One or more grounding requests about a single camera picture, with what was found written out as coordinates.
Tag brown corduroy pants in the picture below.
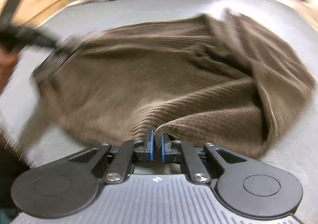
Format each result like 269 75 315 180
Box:
33 10 315 158

